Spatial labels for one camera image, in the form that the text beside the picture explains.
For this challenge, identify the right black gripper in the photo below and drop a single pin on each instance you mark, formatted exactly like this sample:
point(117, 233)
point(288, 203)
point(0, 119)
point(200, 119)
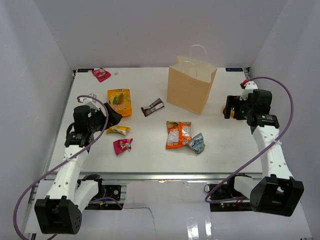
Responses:
point(234, 101)

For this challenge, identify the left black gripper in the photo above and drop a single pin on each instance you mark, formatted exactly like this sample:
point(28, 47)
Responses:
point(114, 117)

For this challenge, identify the small yellow snack packet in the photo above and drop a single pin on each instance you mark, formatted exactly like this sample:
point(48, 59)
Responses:
point(123, 130)

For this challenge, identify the yellow mango snack pouch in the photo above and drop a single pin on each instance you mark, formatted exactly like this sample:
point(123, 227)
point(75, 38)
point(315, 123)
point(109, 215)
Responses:
point(120, 101)

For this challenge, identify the pink snack packet front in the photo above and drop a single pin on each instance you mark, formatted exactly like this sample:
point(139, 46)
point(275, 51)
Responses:
point(122, 145)

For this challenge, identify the pink snack packet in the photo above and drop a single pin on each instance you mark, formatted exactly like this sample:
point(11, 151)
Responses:
point(122, 145)
point(101, 74)

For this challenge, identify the brown chocolate bar wrapper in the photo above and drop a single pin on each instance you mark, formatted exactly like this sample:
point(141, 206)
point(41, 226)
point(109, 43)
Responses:
point(156, 105)

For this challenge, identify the brown paper bag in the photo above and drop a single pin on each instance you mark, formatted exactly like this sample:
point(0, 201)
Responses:
point(190, 81)

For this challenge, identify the blue white snack packet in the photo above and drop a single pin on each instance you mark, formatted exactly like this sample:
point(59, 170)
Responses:
point(197, 143)

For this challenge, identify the orange snack packet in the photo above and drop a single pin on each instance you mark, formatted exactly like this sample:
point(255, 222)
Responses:
point(179, 134)

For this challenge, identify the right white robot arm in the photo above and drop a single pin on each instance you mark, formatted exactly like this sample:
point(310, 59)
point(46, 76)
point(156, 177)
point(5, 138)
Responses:
point(277, 193)

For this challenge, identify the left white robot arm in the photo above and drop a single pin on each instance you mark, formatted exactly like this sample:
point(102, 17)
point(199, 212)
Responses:
point(60, 212)

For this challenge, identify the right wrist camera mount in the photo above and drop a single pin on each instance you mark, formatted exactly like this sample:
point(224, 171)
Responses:
point(248, 87)

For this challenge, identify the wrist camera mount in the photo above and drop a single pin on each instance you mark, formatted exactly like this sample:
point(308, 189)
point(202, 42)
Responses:
point(248, 87)
point(89, 101)

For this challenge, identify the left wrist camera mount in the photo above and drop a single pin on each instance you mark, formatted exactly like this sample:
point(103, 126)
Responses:
point(89, 101)

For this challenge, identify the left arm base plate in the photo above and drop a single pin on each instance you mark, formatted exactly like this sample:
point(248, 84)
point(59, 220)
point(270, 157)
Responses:
point(107, 198)

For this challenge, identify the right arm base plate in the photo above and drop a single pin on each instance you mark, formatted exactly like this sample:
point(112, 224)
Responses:
point(228, 201)

